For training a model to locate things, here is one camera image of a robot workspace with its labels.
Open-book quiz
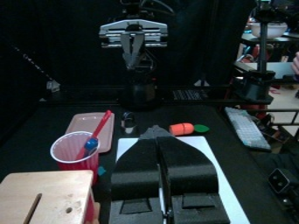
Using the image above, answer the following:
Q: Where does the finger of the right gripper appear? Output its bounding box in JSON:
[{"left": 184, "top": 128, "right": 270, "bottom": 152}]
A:
[
  {"left": 132, "top": 31, "right": 146, "bottom": 70},
  {"left": 119, "top": 31, "right": 136, "bottom": 70}
]

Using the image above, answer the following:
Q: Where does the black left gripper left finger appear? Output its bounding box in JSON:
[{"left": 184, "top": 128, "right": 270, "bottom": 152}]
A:
[{"left": 108, "top": 136, "right": 164, "bottom": 224}]

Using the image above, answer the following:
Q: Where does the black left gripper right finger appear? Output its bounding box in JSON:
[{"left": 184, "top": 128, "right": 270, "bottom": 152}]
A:
[{"left": 155, "top": 136, "right": 231, "bottom": 224}]

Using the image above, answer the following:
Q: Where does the person's hand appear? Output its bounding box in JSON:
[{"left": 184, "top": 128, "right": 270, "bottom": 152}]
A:
[{"left": 291, "top": 52, "right": 299, "bottom": 76}]

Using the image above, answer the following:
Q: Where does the orange toy carrot green leaf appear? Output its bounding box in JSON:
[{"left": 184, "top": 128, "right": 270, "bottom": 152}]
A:
[{"left": 168, "top": 122, "right": 211, "bottom": 137}]

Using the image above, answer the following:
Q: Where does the red plastic cup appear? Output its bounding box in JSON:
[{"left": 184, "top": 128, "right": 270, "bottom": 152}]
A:
[{"left": 50, "top": 130, "right": 102, "bottom": 186}]

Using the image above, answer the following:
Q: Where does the red utensil with blue end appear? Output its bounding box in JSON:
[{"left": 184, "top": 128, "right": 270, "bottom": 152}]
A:
[{"left": 76, "top": 109, "right": 114, "bottom": 161}]

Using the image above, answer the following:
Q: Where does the white computer keyboard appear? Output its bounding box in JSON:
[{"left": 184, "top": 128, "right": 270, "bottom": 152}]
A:
[{"left": 224, "top": 106, "right": 273, "bottom": 152}]

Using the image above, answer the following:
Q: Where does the pink plastic tray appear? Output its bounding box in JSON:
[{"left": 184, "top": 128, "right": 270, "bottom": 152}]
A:
[{"left": 64, "top": 112, "right": 116, "bottom": 154}]

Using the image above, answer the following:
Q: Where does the wooden box with slot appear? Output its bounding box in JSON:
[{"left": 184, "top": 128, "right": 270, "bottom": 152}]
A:
[{"left": 0, "top": 170, "right": 98, "bottom": 224}]

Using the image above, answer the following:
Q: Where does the black box with sockets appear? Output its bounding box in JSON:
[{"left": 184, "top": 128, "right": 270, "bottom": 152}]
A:
[{"left": 266, "top": 167, "right": 299, "bottom": 195}]

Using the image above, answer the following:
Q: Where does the white bowl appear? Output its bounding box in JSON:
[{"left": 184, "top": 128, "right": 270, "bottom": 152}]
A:
[{"left": 249, "top": 21, "right": 290, "bottom": 39}]

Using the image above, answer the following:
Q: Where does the white clamp bracket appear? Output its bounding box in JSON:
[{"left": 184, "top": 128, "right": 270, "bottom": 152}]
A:
[{"left": 46, "top": 80, "right": 62, "bottom": 93}]

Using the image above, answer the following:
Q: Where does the black camera stand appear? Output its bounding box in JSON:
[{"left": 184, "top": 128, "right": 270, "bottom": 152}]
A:
[{"left": 235, "top": 0, "right": 277, "bottom": 103}]

